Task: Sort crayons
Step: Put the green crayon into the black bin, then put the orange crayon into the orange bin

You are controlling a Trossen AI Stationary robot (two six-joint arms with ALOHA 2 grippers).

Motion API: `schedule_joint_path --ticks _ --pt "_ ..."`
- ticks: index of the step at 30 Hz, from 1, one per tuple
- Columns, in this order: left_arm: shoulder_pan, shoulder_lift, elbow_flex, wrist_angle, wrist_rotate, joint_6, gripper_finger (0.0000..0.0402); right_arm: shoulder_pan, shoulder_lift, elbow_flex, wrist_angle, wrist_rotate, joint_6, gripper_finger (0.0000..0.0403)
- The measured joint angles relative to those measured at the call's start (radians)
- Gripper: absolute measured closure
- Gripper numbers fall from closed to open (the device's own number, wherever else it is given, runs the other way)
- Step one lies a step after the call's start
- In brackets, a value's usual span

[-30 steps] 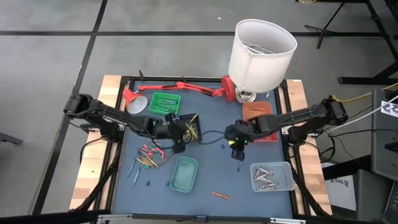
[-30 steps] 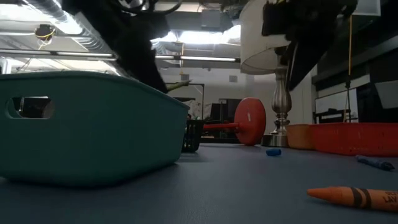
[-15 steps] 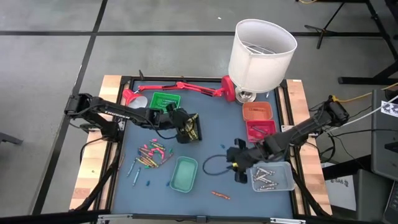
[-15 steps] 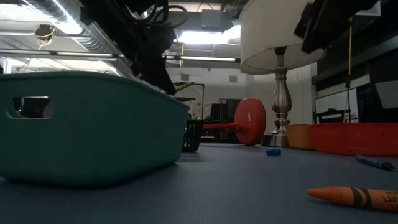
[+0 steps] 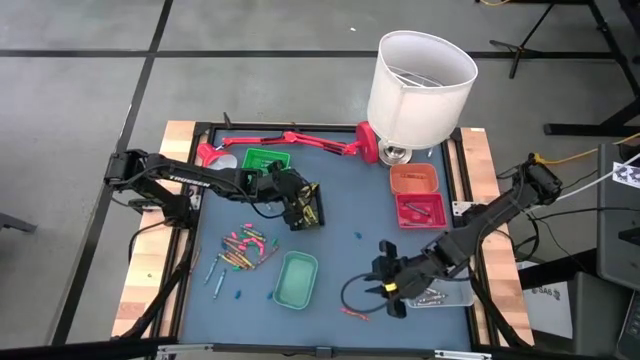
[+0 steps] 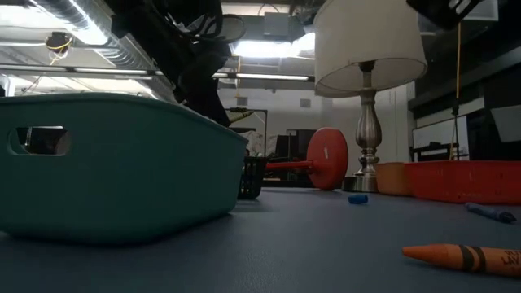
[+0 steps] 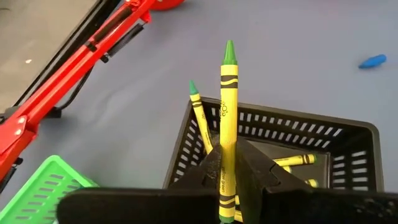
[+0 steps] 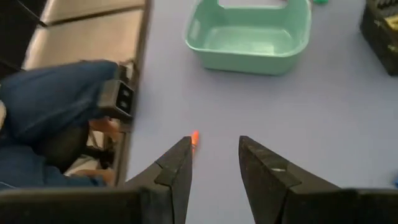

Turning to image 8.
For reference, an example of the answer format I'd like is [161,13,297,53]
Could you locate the person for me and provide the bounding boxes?
[0,59,124,191]

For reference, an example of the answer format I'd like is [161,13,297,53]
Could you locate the black slotted plastic basket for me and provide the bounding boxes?
[359,0,398,77]

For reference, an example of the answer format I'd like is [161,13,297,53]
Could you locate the teal plastic bin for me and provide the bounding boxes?
[185,0,313,77]

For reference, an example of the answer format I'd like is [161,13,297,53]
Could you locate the person's hand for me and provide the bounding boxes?
[88,118,123,142]

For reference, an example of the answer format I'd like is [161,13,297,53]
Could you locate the orange crayon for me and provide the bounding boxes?
[190,129,200,156]

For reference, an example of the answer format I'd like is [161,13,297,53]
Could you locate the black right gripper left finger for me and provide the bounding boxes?
[0,136,193,224]

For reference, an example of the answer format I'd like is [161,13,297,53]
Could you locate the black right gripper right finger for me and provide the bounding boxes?
[239,136,398,224]

